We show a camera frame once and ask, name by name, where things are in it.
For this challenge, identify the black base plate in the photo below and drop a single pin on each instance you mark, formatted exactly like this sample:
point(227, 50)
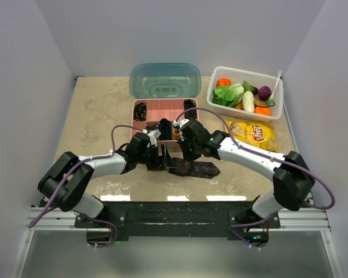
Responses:
point(176, 219)

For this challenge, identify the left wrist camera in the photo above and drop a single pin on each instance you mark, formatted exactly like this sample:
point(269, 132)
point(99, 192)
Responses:
point(153, 136)

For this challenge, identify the white plastic basket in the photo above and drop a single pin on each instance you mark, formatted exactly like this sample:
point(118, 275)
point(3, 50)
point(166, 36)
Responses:
point(253, 78)

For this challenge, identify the purple toy cabbage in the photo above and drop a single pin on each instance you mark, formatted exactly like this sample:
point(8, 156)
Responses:
point(264, 93)

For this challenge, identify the dark dotted rolled tie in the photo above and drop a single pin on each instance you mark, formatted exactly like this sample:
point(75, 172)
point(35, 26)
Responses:
point(188, 105)

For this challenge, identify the yellow chips bag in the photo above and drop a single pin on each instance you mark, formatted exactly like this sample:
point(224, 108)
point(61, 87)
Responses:
point(257, 134)

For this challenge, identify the teal translucent plastic lid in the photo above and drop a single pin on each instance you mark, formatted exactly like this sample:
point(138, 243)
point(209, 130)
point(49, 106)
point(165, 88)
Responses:
point(165, 80)

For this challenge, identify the yellow toy vegetable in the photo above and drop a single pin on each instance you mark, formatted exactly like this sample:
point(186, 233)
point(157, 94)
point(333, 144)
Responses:
point(257, 103)

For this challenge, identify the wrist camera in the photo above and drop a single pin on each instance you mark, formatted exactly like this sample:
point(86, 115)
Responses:
point(178, 124)
point(153, 136)

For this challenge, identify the toy green onion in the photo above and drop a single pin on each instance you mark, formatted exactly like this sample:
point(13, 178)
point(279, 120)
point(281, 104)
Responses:
point(270, 102)

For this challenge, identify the yellow patterned rolled tie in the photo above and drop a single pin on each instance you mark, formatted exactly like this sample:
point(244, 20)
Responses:
point(176, 133)

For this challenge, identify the orange toy pumpkin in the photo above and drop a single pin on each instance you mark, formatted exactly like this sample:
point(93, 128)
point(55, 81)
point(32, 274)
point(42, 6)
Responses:
point(223, 82)

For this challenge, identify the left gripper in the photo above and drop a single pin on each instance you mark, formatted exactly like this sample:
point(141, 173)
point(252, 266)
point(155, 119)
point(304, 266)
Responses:
point(160, 162)

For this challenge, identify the white toy cabbage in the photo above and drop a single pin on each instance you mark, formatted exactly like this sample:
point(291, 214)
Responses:
point(248, 102)

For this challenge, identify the maroon blue-flowered tie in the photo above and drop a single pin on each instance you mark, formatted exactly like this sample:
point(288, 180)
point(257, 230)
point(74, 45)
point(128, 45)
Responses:
point(185, 168)

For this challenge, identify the dark toy eggplant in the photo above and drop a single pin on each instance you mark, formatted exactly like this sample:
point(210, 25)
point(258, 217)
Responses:
point(248, 87)

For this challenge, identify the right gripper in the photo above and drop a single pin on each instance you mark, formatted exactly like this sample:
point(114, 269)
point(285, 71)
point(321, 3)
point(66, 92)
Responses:
point(182, 141)

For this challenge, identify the black gold patterned rolled tie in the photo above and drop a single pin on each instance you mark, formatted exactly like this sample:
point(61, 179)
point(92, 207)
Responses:
point(140, 112)

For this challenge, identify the dark green rolled tie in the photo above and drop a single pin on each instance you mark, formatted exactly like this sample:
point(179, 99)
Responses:
point(165, 128)

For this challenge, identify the green toy lettuce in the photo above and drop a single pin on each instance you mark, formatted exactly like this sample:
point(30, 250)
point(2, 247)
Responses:
point(228, 96)

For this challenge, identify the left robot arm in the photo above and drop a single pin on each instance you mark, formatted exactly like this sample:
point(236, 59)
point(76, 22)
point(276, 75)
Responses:
point(65, 182)

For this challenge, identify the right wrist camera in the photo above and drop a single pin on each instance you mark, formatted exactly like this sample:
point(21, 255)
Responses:
point(178, 124)

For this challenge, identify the orange toy carrot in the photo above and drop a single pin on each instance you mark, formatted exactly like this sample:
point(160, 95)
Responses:
point(263, 111)

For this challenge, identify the pink divided organizer box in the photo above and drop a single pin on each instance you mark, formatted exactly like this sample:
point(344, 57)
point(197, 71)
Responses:
point(157, 109)

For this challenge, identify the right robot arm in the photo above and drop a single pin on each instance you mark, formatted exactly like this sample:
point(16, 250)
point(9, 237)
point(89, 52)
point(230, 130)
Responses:
point(291, 183)

